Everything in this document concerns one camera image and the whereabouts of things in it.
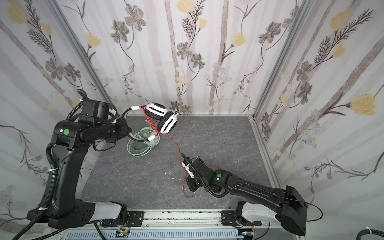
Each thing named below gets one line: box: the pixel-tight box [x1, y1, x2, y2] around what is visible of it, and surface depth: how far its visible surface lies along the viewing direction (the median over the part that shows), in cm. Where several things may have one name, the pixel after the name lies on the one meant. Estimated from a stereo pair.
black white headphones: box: [121, 102, 178, 142], surface depth 59 cm
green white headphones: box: [127, 127, 161, 157], surface depth 100 cm
